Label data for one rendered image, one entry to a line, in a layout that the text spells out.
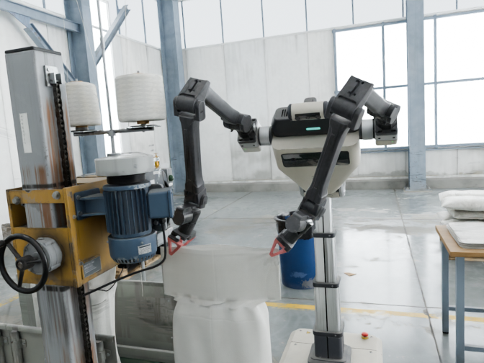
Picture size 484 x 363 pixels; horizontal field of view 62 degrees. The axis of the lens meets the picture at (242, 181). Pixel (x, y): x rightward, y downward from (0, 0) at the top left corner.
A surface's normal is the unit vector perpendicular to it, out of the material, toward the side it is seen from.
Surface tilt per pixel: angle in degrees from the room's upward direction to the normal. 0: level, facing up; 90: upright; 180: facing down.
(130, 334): 90
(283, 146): 40
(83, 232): 90
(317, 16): 90
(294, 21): 90
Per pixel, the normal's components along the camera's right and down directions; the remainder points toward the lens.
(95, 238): 0.95, -0.03
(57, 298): -0.31, 0.14
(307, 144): -0.25, -0.67
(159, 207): 0.11, 0.11
